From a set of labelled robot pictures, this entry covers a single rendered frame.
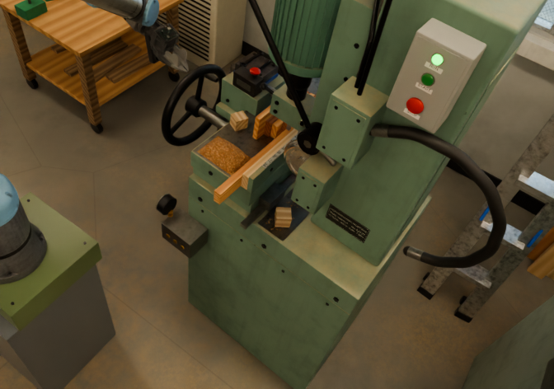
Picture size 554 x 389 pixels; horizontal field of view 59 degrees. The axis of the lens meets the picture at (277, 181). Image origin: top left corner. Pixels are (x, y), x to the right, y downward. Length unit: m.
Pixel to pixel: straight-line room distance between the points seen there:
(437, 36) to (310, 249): 0.68
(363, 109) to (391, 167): 0.19
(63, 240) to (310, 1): 0.95
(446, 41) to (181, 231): 0.98
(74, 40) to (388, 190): 1.64
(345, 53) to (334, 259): 0.54
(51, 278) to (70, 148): 1.25
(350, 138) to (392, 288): 1.39
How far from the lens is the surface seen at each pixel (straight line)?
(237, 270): 1.57
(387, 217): 1.17
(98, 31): 2.41
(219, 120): 1.53
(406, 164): 1.05
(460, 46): 0.83
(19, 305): 1.45
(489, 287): 2.14
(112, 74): 2.69
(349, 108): 0.93
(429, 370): 2.18
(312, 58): 1.10
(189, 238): 1.50
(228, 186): 1.21
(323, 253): 1.31
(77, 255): 1.48
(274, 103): 1.28
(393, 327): 2.20
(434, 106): 0.87
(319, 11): 1.04
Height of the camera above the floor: 1.89
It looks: 50 degrees down
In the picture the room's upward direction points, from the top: 13 degrees clockwise
